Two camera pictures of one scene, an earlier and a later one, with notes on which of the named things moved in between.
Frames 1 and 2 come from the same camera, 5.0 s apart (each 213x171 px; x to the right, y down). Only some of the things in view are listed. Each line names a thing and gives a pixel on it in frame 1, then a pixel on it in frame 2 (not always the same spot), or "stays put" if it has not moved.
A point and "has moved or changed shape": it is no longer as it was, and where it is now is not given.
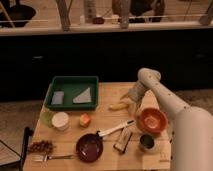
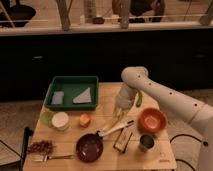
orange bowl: (152, 120) stays put
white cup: (60, 120) stays put
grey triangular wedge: (85, 97) stays put
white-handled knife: (126, 124) stays put
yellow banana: (118, 106) has moved or changed shape
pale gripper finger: (134, 107) -> (123, 114)
